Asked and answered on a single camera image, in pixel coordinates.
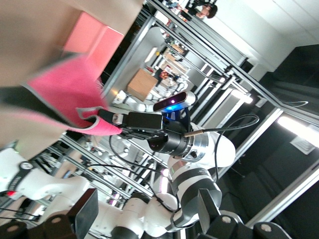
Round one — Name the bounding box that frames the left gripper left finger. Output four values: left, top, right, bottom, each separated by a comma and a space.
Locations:
0, 188, 99, 239

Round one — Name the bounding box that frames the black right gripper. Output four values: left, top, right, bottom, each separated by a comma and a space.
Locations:
98, 109, 165, 141

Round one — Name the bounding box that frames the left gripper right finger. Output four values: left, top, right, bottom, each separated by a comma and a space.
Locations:
196, 188, 293, 239

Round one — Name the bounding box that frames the pink and grey cloth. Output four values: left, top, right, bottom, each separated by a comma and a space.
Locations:
0, 55, 123, 137

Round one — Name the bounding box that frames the brown cardboard box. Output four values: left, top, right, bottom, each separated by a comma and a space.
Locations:
127, 68, 159, 102

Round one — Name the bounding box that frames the pink plastic bin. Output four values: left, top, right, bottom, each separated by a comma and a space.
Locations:
63, 11, 125, 78

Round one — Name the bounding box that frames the ceiling light panel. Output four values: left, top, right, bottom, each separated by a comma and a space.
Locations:
276, 116, 319, 140
231, 89, 254, 105

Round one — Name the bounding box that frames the person with dark hair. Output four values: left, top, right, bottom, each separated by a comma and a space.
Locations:
195, 2, 219, 19

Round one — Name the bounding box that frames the blue camera mount bracket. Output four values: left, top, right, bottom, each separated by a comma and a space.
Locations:
161, 104, 192, 130

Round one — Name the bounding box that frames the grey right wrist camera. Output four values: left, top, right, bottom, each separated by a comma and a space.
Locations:
153, 91, 198, 113

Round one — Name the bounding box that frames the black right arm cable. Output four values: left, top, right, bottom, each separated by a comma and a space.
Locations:
183, 113, 260, 181

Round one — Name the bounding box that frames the aluminium cell frame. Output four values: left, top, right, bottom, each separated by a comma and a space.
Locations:
37, 0, 319, 225

